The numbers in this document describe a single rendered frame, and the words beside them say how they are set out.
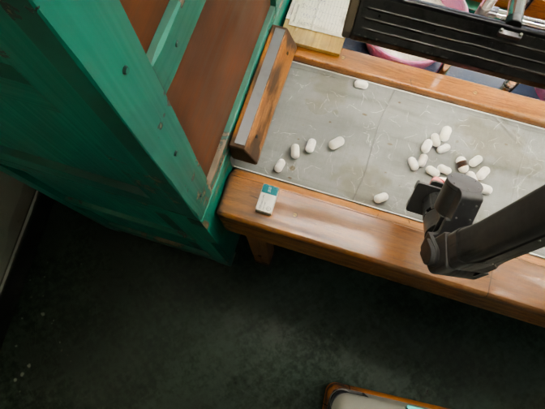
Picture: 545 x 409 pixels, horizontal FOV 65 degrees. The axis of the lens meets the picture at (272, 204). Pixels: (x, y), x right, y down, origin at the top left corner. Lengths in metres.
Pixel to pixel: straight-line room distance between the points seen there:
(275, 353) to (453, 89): 1.08
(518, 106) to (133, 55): 0.91
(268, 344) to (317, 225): 0.82
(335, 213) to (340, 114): 0.25
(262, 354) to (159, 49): 1.33
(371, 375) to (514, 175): 0.92
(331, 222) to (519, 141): 0.48
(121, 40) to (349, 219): 0.64
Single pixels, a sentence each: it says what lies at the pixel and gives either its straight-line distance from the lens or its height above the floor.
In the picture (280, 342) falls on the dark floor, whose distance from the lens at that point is 1.65.
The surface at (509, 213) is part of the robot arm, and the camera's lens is 0.59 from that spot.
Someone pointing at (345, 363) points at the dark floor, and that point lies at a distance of 1.68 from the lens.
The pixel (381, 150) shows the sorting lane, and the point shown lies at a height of 0.74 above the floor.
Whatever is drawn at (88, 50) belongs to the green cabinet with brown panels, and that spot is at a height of 1.37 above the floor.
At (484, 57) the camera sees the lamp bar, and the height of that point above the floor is 1.07.
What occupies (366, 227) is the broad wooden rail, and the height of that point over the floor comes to 0.76.
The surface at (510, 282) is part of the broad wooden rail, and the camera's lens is 1.01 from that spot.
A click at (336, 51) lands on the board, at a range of 1.07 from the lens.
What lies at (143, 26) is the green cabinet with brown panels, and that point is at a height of 1.30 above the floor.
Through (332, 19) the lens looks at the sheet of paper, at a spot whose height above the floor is 0.78.
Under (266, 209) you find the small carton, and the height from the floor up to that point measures 0.79.
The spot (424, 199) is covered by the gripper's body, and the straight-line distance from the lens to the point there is 0.84.
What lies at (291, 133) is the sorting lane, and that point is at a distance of 1.00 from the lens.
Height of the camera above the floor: 1.65
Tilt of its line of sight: 75 degrees down
